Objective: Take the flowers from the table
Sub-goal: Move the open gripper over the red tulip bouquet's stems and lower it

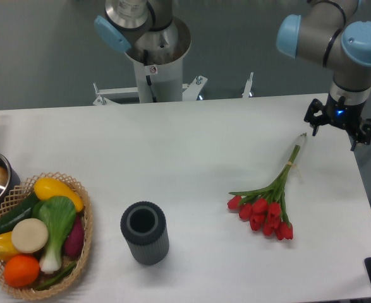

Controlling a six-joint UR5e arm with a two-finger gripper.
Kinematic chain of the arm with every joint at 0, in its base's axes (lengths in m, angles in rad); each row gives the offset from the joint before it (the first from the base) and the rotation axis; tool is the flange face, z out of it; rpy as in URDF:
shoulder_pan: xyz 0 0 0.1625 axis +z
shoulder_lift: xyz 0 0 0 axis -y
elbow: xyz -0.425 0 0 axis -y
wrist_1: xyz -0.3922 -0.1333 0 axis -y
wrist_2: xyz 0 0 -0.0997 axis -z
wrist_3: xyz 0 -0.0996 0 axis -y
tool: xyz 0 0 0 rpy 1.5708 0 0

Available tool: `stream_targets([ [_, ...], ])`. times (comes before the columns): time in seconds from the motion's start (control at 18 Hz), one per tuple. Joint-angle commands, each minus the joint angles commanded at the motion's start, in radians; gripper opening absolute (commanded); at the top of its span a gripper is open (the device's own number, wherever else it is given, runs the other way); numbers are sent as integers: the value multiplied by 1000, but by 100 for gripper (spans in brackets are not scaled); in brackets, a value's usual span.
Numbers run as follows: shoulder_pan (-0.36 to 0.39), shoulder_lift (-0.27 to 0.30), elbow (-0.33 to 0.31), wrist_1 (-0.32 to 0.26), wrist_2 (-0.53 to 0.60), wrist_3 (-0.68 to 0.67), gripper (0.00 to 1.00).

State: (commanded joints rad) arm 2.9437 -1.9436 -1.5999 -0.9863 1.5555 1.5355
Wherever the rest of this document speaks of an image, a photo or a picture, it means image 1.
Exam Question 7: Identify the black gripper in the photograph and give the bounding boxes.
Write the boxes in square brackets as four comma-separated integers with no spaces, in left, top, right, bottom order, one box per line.
[303,90,371,152]

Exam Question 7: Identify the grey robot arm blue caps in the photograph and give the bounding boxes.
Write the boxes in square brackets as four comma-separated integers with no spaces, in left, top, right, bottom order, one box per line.
[276,1,371,148]

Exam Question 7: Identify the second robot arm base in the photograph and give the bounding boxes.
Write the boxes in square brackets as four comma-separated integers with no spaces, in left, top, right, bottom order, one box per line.
[94,1,191,86]

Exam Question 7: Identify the red tulip bouquet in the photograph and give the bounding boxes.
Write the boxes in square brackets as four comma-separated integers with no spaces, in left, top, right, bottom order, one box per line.
[227,133,307,241]

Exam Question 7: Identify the dark grey ribbed vase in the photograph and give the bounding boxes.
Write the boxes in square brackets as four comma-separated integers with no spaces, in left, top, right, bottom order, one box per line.
[120,201,169,266]

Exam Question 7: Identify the purple sweet potato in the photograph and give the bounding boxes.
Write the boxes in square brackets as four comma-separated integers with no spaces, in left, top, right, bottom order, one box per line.
[63,217,84,258]

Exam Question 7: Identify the green bok choy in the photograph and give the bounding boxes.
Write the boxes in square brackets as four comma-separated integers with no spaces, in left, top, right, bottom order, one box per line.
[32,196,76,274]

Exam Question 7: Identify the yellow squash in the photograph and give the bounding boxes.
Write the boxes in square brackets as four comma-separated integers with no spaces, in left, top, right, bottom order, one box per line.
[33,177,84,213]

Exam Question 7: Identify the woven wicker basket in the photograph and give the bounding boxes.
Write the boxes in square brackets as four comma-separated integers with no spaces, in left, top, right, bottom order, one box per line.
[0,172,93,301]

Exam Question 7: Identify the beige round disc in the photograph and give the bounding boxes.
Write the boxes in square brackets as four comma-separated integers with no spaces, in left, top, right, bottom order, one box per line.
[11,218,49,254]

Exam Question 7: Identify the green cucumber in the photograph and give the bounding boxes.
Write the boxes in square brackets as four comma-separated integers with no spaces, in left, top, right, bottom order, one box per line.
[0,192,40,235]

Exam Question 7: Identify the orange fruit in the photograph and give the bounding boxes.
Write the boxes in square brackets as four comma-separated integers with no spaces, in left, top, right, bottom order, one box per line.
[4,254,40,288]

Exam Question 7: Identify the yellow bell pepper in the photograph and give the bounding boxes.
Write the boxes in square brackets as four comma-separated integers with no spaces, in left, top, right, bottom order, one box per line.
[0,232,21,262]

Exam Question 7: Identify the white metal mounting frame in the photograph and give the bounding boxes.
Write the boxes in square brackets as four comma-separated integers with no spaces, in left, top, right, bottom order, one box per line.
[92,72,255,106]

